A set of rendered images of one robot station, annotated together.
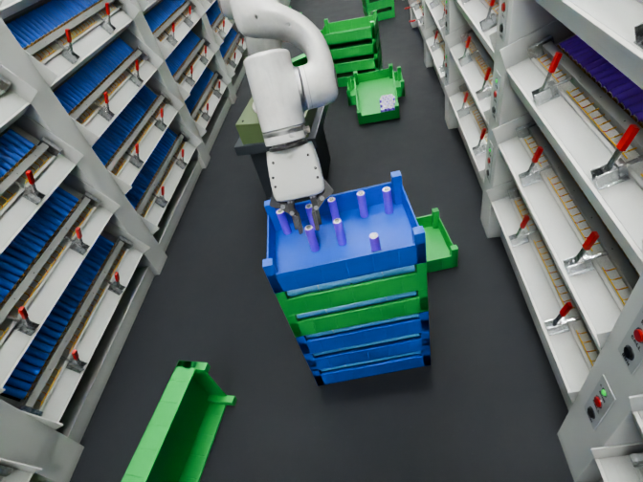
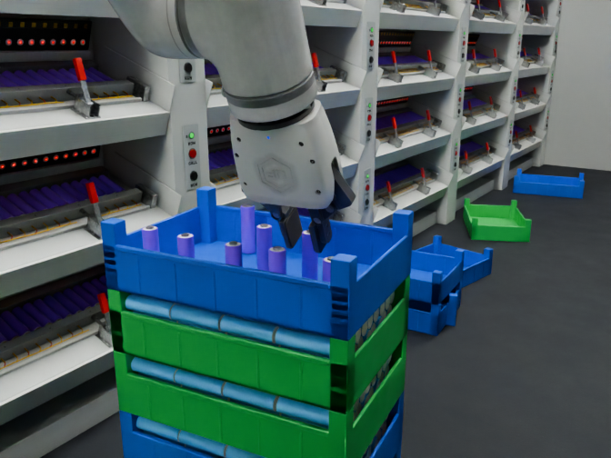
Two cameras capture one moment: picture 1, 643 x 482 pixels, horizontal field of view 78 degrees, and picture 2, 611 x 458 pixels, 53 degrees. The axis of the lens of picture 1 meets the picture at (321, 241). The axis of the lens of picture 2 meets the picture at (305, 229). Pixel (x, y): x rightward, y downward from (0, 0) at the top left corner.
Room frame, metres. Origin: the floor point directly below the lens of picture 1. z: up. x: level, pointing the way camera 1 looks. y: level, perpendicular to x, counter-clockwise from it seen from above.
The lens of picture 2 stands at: (1.23, 0.24, 0.67)
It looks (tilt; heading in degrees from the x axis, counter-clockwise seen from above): 17 degrees down; 200
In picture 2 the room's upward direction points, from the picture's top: straight up
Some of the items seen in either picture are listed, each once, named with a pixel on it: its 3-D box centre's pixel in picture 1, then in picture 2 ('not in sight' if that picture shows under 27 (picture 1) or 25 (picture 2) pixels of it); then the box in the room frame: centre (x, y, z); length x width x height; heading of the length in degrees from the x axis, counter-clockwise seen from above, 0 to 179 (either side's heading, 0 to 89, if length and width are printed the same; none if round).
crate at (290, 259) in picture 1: (339, 229); (262, 248); (0.61, -0.04, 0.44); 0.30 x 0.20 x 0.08; 84
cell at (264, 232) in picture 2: (340, 231); (264, 251); (0.60, -0.04, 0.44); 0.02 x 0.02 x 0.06
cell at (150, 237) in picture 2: (388, 200); (151, 253); (0.65, -0.16, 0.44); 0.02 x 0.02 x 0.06
